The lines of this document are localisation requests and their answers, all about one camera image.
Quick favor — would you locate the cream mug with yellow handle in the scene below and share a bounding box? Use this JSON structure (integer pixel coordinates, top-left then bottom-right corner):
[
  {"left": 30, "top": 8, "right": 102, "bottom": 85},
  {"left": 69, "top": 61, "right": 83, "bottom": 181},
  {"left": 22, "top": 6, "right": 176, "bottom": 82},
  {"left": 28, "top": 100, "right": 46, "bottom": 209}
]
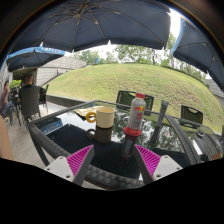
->
[{"left": 85, "top": 106, "right": 116, "bottom": 130}]

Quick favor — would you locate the flat round red coaster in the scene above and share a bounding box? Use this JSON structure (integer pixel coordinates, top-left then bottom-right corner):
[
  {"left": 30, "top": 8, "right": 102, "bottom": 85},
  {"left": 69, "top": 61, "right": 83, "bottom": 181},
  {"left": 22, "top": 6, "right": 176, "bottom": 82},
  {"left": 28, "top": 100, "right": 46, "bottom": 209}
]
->
[{"left": 123, "top": 126, "right": 143, "bottom": 137}]

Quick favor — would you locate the grey standing tube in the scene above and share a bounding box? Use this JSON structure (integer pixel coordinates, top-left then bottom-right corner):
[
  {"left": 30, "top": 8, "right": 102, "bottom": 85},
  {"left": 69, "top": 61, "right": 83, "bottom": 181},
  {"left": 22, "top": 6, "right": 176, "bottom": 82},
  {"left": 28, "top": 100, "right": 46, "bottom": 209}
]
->
[{"left": 156, "top": 100, "right": 170, "bottom": 129}]

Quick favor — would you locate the person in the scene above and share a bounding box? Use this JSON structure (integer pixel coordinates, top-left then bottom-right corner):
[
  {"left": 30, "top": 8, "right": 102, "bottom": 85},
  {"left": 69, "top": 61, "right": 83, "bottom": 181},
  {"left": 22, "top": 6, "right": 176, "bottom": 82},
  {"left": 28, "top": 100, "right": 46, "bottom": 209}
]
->
[
  {"left": 0, "top": 79, "right": 16, "bottom": 125},
  {"left": 20, "top": 73, "right": 42, "bottom": 91}
]

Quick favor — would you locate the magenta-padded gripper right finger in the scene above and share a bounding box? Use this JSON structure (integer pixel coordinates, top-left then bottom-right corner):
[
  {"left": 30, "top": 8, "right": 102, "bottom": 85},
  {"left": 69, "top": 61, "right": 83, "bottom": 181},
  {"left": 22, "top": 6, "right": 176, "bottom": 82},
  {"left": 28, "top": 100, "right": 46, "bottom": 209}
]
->
[{"left": 133, "top": 143, "right": 184, "bottom": 185}]

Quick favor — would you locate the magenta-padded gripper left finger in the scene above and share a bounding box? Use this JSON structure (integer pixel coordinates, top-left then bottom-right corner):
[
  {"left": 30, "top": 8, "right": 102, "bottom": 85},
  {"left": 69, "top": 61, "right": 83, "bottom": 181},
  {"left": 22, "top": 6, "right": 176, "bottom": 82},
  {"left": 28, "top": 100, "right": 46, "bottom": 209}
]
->
[{"left": 43, "top": 144, "right": 96, "bottom": 187}]

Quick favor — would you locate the large navy patio umbrella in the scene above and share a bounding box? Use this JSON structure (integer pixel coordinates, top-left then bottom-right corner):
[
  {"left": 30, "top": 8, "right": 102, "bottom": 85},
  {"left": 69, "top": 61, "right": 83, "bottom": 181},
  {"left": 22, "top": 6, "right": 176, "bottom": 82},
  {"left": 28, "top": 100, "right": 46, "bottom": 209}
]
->
[{"left": 8, "top": 0, "right": 172, "bottom": 54}]

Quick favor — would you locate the blue-edged navy patio umbrella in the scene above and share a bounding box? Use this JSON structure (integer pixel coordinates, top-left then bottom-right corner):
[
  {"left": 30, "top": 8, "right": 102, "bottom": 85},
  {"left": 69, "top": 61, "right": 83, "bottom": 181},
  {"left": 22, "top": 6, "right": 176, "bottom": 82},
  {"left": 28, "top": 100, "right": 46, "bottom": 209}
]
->
[{"left": 5, "top": 45, "right": 67, "bottom": 73}]

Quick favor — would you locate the dark wicker chair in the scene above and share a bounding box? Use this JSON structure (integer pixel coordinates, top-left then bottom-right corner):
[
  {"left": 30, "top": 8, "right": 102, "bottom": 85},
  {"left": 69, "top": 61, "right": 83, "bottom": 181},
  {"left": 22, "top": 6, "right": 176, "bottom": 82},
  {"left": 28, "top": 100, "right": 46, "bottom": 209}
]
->
[
  {"left": 39, "top": 83, "right": 50, "bottom": 113},
  {"left": 18, "top": 85, "right": 43, "bottom": 126}
]

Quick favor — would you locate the red-capped clear drink bottle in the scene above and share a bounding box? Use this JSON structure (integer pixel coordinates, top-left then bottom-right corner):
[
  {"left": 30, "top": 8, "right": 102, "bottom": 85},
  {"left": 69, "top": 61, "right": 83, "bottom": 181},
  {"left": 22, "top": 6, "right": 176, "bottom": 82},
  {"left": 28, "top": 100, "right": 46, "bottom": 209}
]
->
[{"left": 126, "top": 92, "right": 147, "bottom": 132}]

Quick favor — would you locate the black plastic chair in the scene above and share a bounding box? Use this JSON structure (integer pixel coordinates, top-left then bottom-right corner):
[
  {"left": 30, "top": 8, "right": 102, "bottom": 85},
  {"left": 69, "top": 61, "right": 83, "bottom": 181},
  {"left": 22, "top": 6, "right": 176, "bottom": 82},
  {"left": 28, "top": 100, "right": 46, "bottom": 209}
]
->
[
  {"left": 179, "top": 104, "right": 204, "bottom": 125},
  {"left": 115, "top": 89, "right": 155, "bottom": 116}
]

